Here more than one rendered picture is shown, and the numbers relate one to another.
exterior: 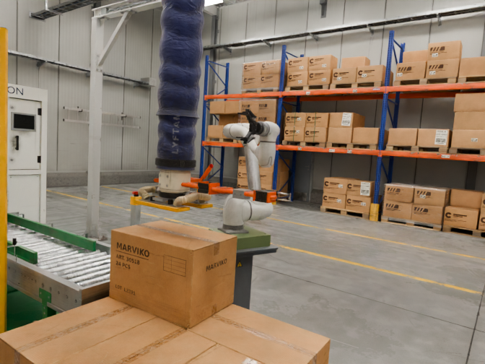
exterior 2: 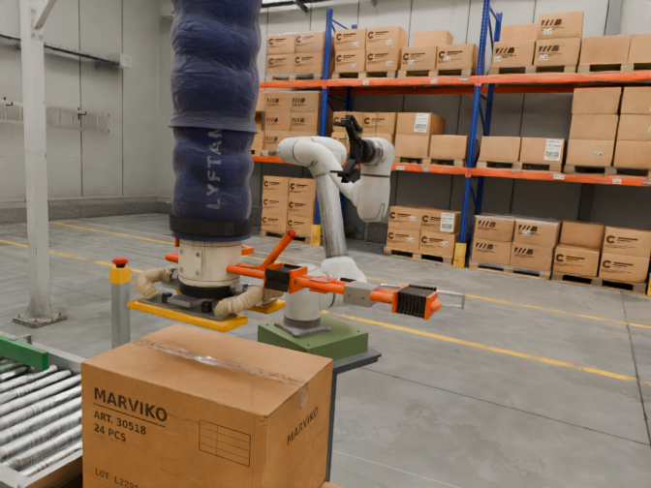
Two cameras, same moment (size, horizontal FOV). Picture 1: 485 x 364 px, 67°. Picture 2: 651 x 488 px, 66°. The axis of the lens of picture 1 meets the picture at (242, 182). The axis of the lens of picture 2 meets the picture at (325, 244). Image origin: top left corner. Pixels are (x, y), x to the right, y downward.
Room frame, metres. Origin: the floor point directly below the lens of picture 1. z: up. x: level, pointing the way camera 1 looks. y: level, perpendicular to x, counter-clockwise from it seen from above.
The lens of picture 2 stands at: (0.65, 0.26, 1.53)
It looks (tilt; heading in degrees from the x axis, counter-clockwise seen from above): 9 degrees down; 352
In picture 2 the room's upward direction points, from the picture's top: 4 degrees clockwise
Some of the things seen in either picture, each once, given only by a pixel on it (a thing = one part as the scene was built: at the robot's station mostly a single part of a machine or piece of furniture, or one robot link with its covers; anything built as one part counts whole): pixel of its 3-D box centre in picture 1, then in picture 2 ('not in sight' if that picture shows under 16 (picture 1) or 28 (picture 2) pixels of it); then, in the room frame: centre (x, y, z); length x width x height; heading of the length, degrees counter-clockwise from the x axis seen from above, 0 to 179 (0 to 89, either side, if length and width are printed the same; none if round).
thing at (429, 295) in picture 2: (264, 196); (415, 301); (1.72, -0.11, 1.23); 0.08 x 0.07 x 0.05; 55
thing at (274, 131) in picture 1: (269, 132); (378, 157); (2.38, -0.16, 1.56); 0.16 x 0.11 x 0.13; 146
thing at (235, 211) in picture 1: (234, 209); (305, 289); (2.69, 0.04, 1.00); 0.18 x 0.16 x 0.22; 118
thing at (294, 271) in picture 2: (208, 187); (286, 277); (1.93, 0.18, 1.23); 0.10 x 0.08 x 0.06; 145
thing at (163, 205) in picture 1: (161, 202); (186, 306); (1.99, 0.44, 1.13); 0.34 x 0.10 x 0.05; 55
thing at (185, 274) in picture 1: (173, 266); (210, 423); (2.06, 0.37, 0.74); 0.60 x 0.40 x 0.40; 59
